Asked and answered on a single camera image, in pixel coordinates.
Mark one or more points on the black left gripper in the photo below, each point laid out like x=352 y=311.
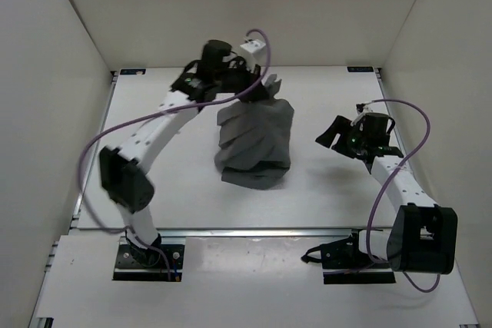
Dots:
x=254 y=74

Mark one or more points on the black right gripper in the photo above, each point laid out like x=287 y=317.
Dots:
x=341 y=126

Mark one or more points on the grey pleated skirt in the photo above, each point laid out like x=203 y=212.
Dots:
x=254 y=140

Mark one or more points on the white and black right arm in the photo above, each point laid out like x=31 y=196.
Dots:
x=423 y=236

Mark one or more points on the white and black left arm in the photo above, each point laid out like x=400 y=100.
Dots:
x=124 y=169

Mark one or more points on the blue label sticker right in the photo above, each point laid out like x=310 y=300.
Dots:
x=360 y=69

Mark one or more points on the blue label sticker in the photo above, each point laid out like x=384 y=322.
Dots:
x=132 y=71
x=360 y=69

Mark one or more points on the blue label sticker left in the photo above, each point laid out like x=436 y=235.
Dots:
x=132 y=71

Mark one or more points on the white front cover board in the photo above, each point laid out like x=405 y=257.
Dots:
x=236 y=282

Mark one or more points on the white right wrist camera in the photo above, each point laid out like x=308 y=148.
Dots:
x=363 y=108

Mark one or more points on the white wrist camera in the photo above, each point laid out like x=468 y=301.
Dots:
x=251 y=50
x=363 y=108

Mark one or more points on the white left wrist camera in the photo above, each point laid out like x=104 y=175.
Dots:
x=251 y=50

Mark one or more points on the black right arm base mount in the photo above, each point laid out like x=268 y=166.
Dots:
x=343 y=264

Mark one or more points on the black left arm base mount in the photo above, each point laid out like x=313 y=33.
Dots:
x=135 y=264

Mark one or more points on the aluminium table edge rail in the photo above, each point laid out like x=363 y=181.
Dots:
x=258 y=232

